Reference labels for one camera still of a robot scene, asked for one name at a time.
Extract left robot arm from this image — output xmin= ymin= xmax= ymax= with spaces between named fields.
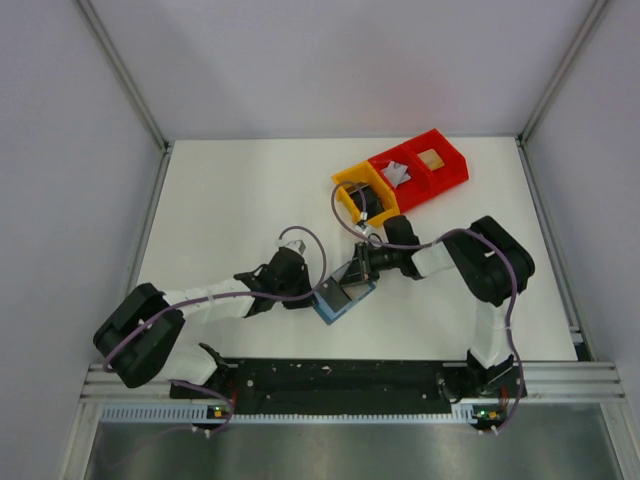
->
xmin=93 ymin=246 xmax=316 ymax=389

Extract yellow plastic bin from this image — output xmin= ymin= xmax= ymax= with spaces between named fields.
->
xmin=332 ymin=161 xmax=400 ymax=234

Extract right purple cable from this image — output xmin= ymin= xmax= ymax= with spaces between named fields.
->
xmin=332 ymin=181 xmax=526 ymax=436

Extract blue leather card holder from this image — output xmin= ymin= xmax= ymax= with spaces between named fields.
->
xmin=314 ymin=264 xmax=376 ymax=325

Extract gold card in red bin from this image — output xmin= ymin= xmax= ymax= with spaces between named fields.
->
xmin=418 ymin=149 xmax=445 ymax=171

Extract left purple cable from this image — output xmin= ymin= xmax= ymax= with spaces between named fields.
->
xmin=102 ymin=226 xmax=329 ymax=441

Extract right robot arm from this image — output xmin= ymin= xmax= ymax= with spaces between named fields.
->
xmin=339 ymin=215 xmax=535 ymax=402

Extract grey card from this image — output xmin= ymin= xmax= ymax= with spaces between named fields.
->
xmin=318 ymin=278 xmax=351 ymax=313

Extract black card in yellow bin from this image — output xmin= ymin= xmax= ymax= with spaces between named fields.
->
xmin=365 ymin=201 xmax=385 ymax=219

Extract far red plastic bin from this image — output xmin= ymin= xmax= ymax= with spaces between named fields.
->
xmin=402 ymin=129 xmax=469 ymax=197

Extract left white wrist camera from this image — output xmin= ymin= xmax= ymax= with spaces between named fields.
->
xmin=276 ymin=239 xmax=306 ymax=255

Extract red plastic bin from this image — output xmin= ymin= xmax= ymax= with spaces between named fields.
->
xmin=368 ymin=145 xmax=435 ymax=213
xmin=402 ymin=129 xmax=469 ymax=197

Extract purple cable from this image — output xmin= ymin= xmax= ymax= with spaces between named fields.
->
xmin=102 ymin=226 xmax=329 ymax=441
xmin=332 ymin=181 xmax=526 ymax=436

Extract silver card in red bin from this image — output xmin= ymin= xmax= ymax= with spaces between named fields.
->
xmin=383 ymin=165 xmax=411 ymax=188

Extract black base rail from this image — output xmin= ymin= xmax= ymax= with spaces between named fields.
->
xmin=204 ymin=358 xmax=527 ymax=416

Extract silver credit card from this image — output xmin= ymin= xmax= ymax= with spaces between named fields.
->
xmin=382 ymin=161 xmax=411 ymax=187

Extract middle red plastic bin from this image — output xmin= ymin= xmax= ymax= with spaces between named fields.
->
xmin=368 ymin=145 xmax=435 ymax=213

